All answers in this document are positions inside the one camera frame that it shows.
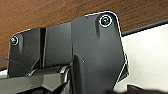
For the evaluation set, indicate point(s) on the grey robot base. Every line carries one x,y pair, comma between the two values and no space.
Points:
96,43

